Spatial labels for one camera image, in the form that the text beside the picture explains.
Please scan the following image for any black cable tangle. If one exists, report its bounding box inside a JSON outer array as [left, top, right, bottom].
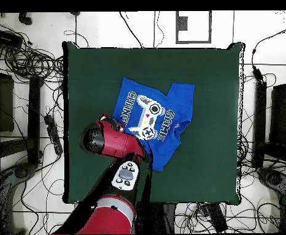
[[0, 20, 66, 85]]

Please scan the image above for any grey chair base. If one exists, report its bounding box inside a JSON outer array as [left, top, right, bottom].
[[0, 162, 37, 234], [256, 167, 286, 196]]

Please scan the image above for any black power strip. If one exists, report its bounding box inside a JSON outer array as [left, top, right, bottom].
[[43, 114, 64, 155]]

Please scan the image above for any grey rectangular frame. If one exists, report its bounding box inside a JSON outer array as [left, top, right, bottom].
[[175, 10, 213, 44]]

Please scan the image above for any black stand beam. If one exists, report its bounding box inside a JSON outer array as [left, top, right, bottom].
[[252, 80, 268, 168], [27, 76, 44, 165]]

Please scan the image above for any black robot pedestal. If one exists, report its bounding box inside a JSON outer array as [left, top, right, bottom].
[[135, 203, 178, 234]]

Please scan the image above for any black cable with plug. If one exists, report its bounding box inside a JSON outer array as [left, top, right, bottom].
[[251, 23, 286, 82]]

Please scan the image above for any blue printed shirt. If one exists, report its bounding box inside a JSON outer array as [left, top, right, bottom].
[[111, 76, 195, 172]]

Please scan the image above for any dark green tablecloth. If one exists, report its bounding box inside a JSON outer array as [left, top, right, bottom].
[[62, 41, 246, 205]]

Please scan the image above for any black electronics box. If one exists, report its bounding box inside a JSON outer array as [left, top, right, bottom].
[[0, 28, 24, 49]]

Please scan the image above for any dark monitor panel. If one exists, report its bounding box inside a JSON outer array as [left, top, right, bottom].
[[269, 81, 286, 147], [0, 56, 15, 133]]

